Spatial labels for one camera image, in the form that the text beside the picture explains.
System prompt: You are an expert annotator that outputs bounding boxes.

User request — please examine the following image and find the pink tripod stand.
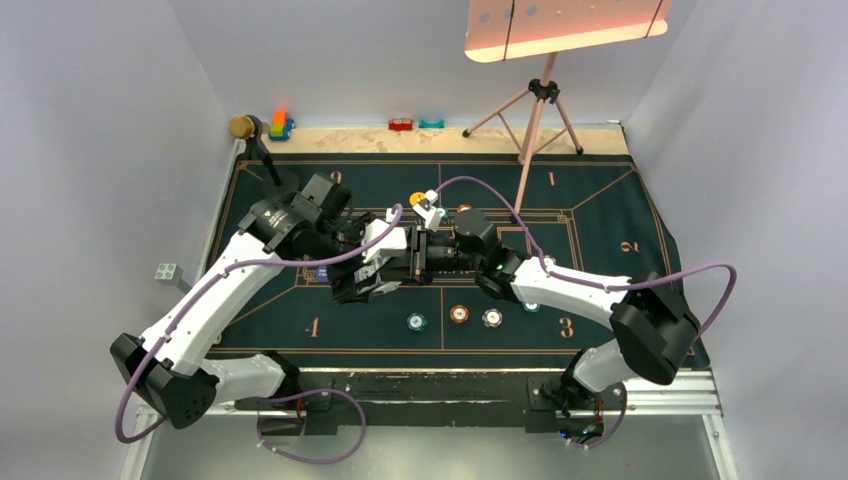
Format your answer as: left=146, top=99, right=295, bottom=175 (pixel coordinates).
left=462, top=52, right=584, bottom=213

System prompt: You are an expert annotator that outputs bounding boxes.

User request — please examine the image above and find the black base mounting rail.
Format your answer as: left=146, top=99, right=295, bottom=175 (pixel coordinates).
left=234, top=368, right=626, bottom=440

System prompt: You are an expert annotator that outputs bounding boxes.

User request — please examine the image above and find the pink perforated board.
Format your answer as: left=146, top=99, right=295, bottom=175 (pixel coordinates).
left=465, top=0, right=672, bottom=63

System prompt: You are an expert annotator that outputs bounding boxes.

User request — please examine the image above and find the blue playing card deck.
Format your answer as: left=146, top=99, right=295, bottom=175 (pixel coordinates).
left=354, top=257, right=392, bottom=284

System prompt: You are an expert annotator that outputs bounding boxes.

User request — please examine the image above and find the yellow dealer button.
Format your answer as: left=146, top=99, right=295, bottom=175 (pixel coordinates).
left=409, top=192, right=427, bottom=206

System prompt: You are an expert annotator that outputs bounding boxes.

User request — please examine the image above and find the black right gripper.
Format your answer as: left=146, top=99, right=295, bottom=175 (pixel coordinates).
left=382, top=225, right=481, bottom=287

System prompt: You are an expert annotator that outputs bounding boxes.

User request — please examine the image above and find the colourful toy block stack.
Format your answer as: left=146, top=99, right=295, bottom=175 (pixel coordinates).
left=268, top=109, right=294, bottom=141

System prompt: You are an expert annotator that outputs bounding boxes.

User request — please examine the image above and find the red toy block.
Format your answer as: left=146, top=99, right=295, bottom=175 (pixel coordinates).
left=387, top=117, right=414, bottom=131

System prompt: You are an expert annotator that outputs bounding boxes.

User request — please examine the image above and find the black microphone stand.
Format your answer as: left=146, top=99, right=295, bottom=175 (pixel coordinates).
left=244, top=136, right=300, bottom=199

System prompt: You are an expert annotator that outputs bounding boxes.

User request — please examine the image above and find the grey toy brick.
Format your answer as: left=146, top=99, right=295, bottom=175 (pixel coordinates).
left=155, top=263, right=192, bottom=293

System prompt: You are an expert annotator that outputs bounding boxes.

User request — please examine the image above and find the green poker table mat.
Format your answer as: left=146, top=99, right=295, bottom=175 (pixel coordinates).
left=210, top=153, right=680, bottom=369

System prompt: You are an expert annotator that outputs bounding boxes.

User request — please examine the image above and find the pink white poker chip stack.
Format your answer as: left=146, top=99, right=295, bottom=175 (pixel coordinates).
left=481, top=308, right=504, bottom=328

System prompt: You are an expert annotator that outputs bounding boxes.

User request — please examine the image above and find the orange poker chip stack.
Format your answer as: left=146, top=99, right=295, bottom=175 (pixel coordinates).
left=449, top=305, right=470, bottom=324

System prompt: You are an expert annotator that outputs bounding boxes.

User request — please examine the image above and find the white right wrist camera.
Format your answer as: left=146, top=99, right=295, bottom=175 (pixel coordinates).
left=411, top=190, right=441, bottom=232

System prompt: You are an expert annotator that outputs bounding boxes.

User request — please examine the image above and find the green poker chip stack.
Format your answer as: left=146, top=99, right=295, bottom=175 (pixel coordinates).
left=406, top=312, right=428, bottom=332

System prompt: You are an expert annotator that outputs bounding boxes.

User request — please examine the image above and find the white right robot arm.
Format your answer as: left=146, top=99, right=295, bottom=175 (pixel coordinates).
left=409, top=209, right=701, bottom=407

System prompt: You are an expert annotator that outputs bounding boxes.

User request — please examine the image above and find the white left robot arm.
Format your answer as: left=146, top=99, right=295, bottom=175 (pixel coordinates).
left=110, top=194, right=403, bottom=443

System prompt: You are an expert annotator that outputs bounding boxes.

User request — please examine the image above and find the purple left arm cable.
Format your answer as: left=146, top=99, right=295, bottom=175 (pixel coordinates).
left=114, top=203, right=404, bottom=465

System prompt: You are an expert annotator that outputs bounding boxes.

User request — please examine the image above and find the teal toy block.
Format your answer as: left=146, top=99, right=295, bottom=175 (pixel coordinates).
left=418, top=118, right=445, bottom=129

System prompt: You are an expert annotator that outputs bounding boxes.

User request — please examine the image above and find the purple small blind button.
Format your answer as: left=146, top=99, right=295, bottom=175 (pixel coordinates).
left=315, top=266, right=329, bottom=284

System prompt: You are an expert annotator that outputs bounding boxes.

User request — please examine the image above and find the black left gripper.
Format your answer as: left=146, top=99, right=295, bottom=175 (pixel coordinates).
left=309, top=212, right=383, bottom=303

